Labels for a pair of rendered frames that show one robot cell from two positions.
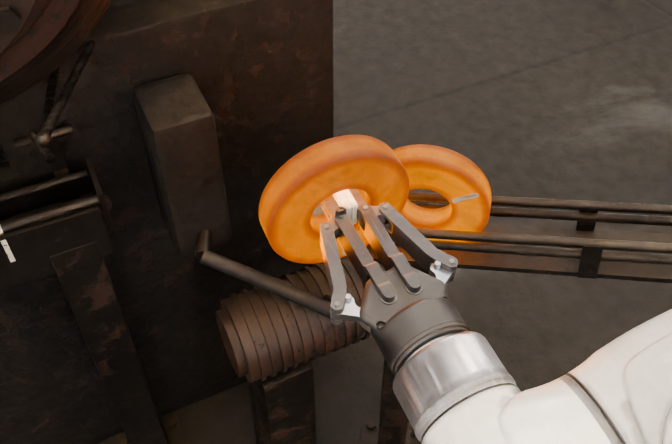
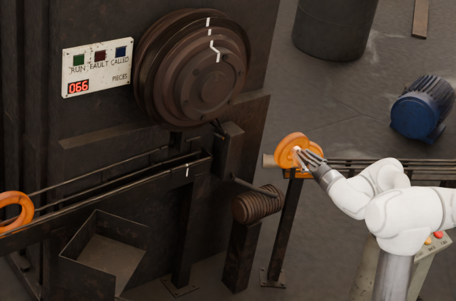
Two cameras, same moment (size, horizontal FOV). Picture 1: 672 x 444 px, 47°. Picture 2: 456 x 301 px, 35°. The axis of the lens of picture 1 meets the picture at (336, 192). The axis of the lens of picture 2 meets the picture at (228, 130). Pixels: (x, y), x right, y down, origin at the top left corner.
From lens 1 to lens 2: 214 cm
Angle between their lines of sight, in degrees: 19
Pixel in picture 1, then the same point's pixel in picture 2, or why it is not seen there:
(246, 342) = (248, 206)
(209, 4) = (239, 100)
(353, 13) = not seen: hidden behind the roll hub
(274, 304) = (254, 196)
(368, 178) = (302, 143)
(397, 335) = (319, 171)
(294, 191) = (288, 144)
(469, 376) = (338, 175)
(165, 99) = (229, 127)
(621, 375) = (368, 171)
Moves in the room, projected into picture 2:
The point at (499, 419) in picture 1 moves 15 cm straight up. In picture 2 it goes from (346, 181) to (355, 147)
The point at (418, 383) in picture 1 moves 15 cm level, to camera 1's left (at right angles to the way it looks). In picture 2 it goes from (327, 178) to (288, 179)
